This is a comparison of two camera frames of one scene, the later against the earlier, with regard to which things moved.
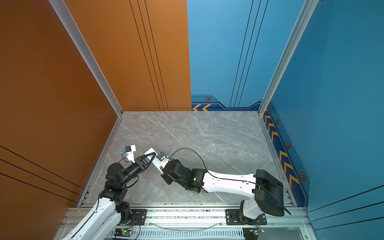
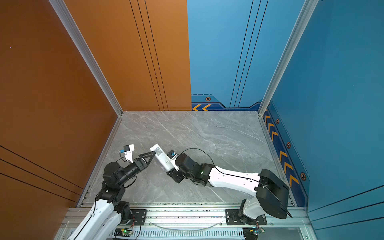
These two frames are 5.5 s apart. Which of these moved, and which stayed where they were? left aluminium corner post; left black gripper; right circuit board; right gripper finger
Moved: right gripper finger
Stayed: left black gripper; left aluminium corner post; right circuit board
